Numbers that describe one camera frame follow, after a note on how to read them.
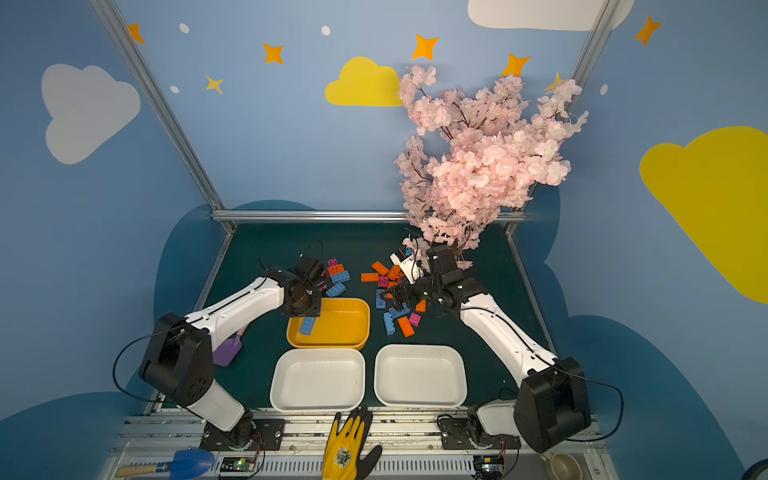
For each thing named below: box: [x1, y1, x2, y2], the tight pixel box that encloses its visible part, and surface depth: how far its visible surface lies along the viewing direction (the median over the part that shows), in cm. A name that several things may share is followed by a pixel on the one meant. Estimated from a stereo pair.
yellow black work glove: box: [322, 406, 382, 480], surface depth 72 cm
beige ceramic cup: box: [539, 452, 583, 480], surface depth 69 cm
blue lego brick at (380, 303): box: [376, 289, 386, 309], surface depth 100 cm
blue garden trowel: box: [116, 449, 215, 480], surface depth 72 cm
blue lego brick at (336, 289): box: [325, 281, 346, 297], surface depth 103 cm
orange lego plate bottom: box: [397, 316, 415, 338], surface depth 95 cm
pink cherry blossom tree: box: [394, 65, 589, 270], surface depth 71 cm
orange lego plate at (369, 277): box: [361, 273, 379, 283], surface depth 109 cm
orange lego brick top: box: [371, 261, 389, 276], surface depth 110 cm
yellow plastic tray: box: [286, 298, 371, 350], surface depth 93 cm
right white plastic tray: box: [374, 344, 468, 408], surface depth 86 cm
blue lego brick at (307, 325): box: [299, 316, 316, 336], surface depth 94 cm
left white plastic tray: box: [270, 348, 366, 413], surface depth 84 cm
